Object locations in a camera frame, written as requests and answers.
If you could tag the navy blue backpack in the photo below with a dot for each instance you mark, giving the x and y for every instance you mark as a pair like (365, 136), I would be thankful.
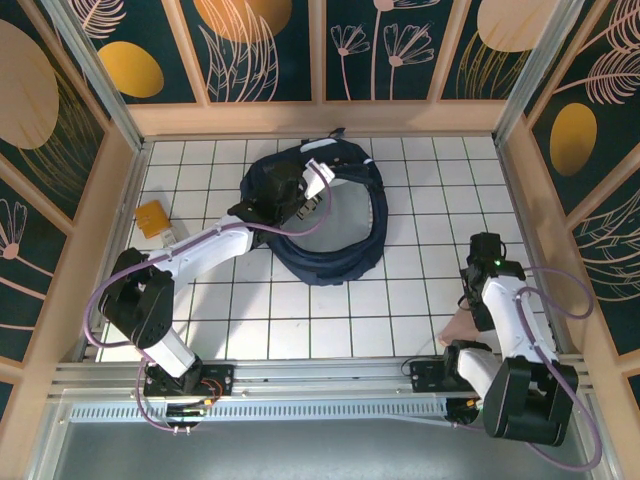
(325, 265)

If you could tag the aluminium side rail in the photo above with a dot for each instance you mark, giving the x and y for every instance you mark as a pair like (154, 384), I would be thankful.
(132, 200)
(520, 210)

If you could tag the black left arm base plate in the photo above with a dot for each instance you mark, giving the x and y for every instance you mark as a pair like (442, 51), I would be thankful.
(220, 380)

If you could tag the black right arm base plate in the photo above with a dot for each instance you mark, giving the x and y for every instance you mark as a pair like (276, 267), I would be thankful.
(425, 375)

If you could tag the aluminium mounting rail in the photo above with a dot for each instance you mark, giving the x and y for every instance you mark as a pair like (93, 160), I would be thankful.
(320, 380)

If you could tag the orange box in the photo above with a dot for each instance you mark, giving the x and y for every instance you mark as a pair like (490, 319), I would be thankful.
(152, 217)

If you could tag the aluminium frame post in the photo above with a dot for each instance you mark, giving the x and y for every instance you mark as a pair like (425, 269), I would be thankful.
(100, 85)
(535, 65)

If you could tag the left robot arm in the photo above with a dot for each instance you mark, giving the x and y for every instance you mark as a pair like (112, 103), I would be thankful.
(210, 245)

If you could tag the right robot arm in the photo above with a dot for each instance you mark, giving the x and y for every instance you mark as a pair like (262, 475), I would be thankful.
(505, 320)

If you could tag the white marker pen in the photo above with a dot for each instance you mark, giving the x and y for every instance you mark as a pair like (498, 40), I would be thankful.
(168, 236)

